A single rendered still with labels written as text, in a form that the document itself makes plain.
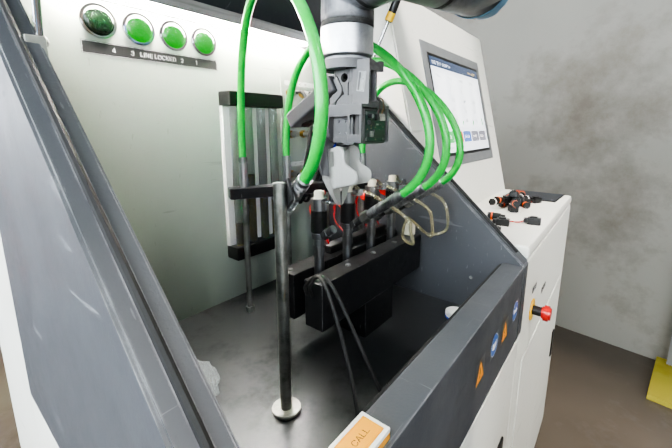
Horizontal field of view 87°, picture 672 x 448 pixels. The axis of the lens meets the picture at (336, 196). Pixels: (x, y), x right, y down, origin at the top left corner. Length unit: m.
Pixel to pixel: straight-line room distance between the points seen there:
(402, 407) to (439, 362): 0.09
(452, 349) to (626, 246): 2.05
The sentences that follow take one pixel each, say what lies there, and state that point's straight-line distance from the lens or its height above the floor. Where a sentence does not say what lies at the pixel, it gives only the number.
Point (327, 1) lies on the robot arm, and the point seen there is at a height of 1.38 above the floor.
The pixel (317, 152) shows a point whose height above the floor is 1.19.
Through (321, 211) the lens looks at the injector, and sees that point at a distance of 0.58.
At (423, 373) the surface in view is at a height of 0.95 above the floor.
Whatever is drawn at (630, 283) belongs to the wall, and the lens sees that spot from 2.54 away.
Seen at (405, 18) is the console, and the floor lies 1.49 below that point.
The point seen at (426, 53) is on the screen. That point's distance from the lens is 1.06.
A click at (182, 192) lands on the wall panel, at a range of 0.76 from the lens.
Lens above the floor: 1.22
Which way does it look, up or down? 11 degrees down
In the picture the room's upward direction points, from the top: straight up
